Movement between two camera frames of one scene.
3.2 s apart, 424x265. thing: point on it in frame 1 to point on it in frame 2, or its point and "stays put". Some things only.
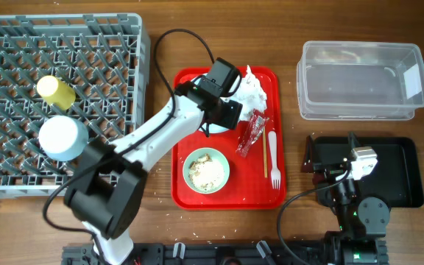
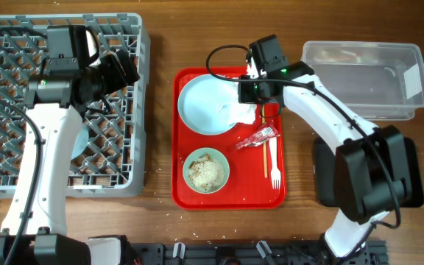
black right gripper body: [327, 173] to [251, 90]
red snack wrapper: [255, 128] to [266, 133]
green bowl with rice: [206, 170] stays put
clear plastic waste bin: [341, 80] stays put
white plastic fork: [275, 176] stays put
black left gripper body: [230, 113] to [108, 76]
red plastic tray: [256, 152] stays put
